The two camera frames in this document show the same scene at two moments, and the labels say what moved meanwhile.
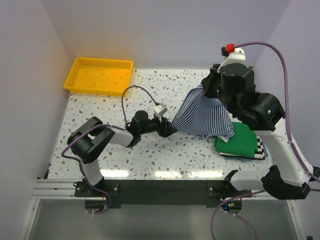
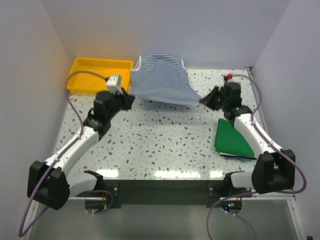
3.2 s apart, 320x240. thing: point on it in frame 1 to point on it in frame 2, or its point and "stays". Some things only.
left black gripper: [165, 128] to [127, 99]
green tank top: [243, 143] stays
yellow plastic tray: [102, 76] stays
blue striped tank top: [203, 117] to [163, 78]
